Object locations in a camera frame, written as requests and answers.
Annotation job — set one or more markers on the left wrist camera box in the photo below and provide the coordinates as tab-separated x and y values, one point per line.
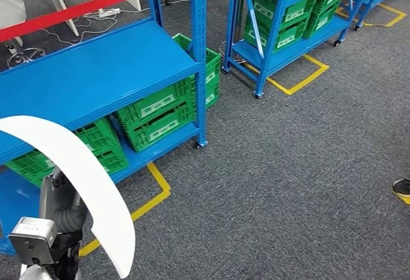
32	240

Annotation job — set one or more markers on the red barrier tape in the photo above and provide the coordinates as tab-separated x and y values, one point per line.
80	10

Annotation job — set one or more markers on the person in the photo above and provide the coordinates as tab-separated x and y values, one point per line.
402	187
11	2

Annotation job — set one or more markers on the white curved plastic part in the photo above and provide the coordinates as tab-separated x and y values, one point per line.
80	172

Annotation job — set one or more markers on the white power strip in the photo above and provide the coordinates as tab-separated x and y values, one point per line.
109	13

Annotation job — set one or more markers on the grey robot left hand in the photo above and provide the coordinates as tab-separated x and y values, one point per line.
64	210

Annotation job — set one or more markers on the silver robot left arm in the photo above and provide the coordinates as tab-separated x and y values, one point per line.
64	257

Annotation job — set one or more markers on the chrome base stool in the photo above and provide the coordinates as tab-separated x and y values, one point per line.
26	55

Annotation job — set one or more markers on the yellow floor tape marking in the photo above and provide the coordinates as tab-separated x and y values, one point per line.
404	201

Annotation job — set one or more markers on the chrome round post base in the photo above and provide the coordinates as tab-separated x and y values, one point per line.
238	59

